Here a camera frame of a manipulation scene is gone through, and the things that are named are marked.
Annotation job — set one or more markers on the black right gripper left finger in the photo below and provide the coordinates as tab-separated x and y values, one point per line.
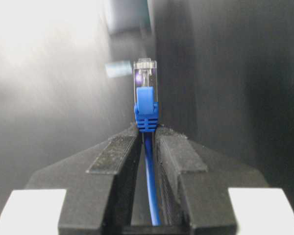
88	193

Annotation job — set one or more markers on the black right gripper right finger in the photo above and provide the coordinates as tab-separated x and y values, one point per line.
213	194

